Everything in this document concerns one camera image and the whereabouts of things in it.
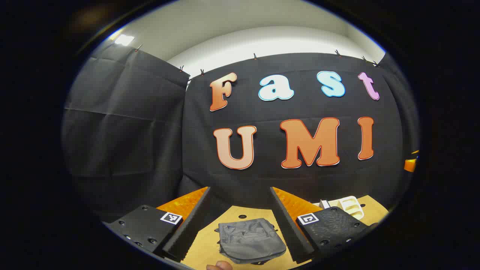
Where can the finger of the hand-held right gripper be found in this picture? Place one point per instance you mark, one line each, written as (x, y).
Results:
(410, 165)

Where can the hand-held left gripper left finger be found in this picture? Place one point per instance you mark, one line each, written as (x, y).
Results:
(187, 228)

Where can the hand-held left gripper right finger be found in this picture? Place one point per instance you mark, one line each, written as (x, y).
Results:
(290, 232)

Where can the grey schoolbag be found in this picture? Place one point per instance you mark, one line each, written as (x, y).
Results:
(251, 240)

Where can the white bookshelf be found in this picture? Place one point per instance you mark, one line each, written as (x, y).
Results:
(350, 207)

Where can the black backdrop cloth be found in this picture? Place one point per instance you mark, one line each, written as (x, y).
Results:
(262, 176)

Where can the plain black cloth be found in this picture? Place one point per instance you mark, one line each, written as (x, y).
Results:
(123, 131)

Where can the row of small cloth clips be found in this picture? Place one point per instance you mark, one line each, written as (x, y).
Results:
(255, 56)

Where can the ceiling light panel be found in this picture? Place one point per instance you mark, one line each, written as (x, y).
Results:
(123, 39)

